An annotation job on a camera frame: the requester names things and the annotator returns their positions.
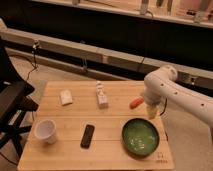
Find white spray bottle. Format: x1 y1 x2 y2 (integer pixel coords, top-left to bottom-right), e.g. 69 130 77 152
96 81 108 109

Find white paper cup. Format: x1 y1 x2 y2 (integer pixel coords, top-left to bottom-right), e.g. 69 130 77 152
34 120 57 144

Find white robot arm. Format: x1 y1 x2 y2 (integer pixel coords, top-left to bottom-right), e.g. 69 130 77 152
142 65 213 128

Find black office chair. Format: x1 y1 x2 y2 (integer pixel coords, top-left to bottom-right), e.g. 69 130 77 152
0 37 38 156

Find orange red pepper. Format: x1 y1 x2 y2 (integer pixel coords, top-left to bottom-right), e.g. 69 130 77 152
129 97 144 109

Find green ceramic bowl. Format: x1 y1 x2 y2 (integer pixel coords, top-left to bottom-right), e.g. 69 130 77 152
122 118 160 157

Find black hanging cable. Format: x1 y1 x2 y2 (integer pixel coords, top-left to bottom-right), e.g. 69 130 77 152
25 39 41 81

